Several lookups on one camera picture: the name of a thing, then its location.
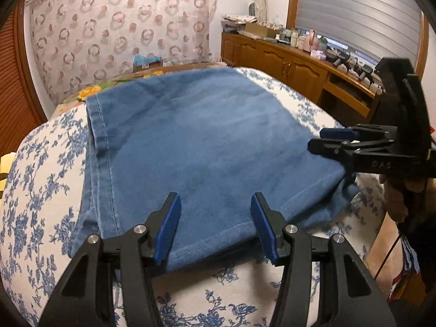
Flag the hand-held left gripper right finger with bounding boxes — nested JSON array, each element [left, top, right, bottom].
[[250, 192, 397, 327]]

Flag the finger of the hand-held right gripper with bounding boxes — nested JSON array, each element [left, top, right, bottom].
[[307, 138, 428, 179], [320, 125, 398, 144]]

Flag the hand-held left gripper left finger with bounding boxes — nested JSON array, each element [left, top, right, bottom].
[[37, 192, 182, 327]]

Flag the blue denim pants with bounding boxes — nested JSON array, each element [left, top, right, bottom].
[[70, 66, 362, 275]]

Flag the person's right hand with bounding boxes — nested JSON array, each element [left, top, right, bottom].
[[384, 176, 411, 223]]

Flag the wooden sideboard cabinet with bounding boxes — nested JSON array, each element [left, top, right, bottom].
[[221, 31, 385, 133]]

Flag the window roller blind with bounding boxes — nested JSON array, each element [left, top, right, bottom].
[[295, 0, 423, 62]]

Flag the open cardboard box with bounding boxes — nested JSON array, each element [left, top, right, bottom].
[[244, 22, 278, 39]]

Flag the white blue floral bedsheet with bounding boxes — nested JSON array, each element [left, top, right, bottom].
[[0, 66, 392, 327]]

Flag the stack of papers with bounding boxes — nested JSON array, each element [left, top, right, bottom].
[[221, 14, 258, 34]]

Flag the cardboard box with blue item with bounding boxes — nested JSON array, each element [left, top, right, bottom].
[[133, 54, 164, 73]]

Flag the yellow item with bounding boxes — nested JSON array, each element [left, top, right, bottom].
[[0, 153, 14, 195]]

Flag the wooden slatted door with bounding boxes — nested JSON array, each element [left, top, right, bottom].
[[0, 0, 48, 154]]

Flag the circle pattern curtain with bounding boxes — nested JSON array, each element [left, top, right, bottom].
[[29, 0, 220, 108]]

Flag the red cable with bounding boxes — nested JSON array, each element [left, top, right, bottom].
[[375, 230, 409, 281]]

